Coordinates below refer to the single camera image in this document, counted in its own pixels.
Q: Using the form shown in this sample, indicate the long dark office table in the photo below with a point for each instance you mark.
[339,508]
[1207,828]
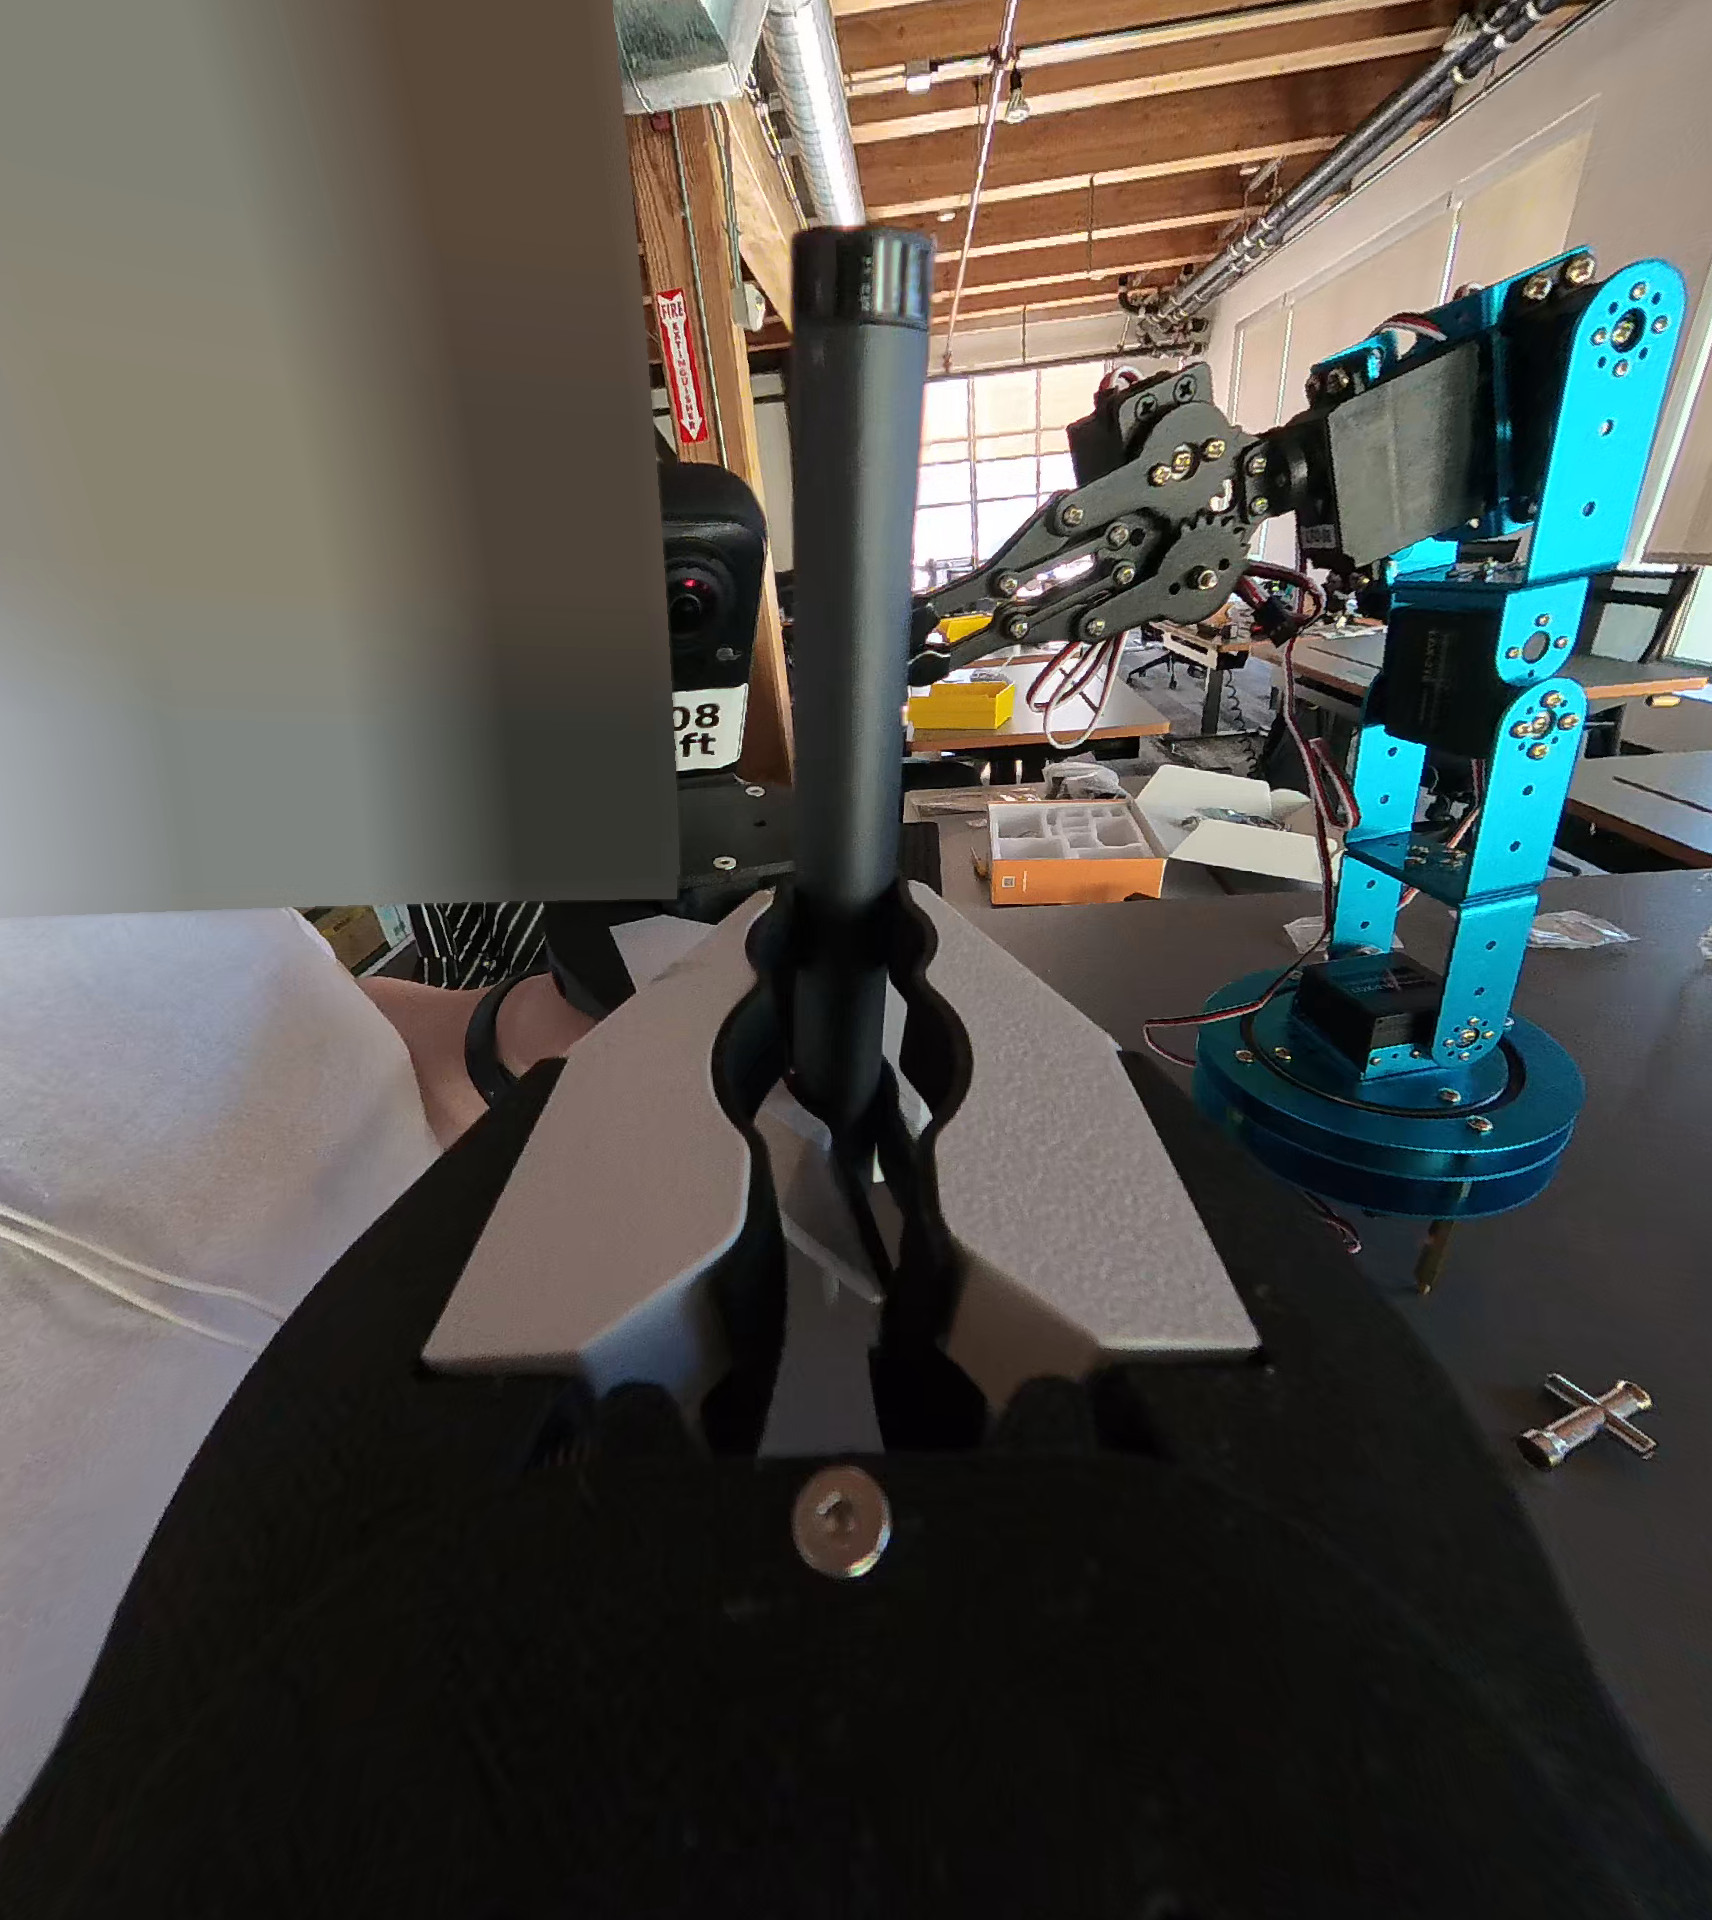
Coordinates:
[1636,686]

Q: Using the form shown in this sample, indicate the black wristband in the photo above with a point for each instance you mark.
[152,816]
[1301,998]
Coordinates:
[489,1050]

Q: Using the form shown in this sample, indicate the silver ventilation duct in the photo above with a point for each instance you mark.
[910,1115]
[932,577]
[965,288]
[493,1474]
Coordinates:
[815,104]

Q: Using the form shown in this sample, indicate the striped black white cloth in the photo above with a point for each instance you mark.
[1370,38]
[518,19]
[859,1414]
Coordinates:
[474,938]

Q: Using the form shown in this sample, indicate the black screwdriver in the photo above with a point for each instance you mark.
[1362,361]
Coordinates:
[848,600]

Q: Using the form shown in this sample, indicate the white cardboard lid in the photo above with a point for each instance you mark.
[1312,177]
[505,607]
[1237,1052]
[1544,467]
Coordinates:
[1246,849]

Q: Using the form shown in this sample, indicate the wooden edged office table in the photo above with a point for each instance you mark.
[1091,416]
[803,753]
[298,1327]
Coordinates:
[1096,729]

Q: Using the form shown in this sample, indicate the metal cross wrench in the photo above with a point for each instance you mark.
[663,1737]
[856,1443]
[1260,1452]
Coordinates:
[1584,1424]

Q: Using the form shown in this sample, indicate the red white wall sign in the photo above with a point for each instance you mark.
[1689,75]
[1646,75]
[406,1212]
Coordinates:
[678,368]

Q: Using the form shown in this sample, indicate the bright gridded window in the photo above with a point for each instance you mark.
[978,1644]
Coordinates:
[1006,451]

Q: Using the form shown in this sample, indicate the yellow box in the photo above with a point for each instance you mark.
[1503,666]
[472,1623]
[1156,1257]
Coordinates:
[965,704]

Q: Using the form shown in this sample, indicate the blue toy robot arm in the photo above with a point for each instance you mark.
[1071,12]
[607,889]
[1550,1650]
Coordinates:
[1524,645]

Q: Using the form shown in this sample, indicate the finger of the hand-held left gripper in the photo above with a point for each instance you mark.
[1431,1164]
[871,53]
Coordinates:
[654,953]
[810,1200]

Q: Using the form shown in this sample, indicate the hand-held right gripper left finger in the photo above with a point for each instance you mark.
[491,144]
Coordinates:
[600,1185]

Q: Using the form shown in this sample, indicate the ceiling pipe bundle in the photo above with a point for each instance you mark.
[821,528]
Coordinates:
[1336,165]

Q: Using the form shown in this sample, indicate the dark desk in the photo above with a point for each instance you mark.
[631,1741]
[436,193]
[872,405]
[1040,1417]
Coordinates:
[1621,1200]

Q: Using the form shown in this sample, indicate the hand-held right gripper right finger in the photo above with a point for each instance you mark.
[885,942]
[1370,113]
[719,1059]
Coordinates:
[1096,1185]

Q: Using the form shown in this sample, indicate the orange box with white tray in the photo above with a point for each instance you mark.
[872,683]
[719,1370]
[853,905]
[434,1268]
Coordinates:
[1081,883]

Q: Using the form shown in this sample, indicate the person's white shirt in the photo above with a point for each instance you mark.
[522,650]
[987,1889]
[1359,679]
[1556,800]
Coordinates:
[120,1125]

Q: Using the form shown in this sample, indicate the wooden support post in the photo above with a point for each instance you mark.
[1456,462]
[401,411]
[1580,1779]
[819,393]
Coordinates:
[728,271]

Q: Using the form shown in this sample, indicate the person's left forearm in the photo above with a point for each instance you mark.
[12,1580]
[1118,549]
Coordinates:
[415,1050]

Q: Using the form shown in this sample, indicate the pendant ceiling light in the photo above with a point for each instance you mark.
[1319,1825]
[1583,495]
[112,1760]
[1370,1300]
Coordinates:
[1019,103]

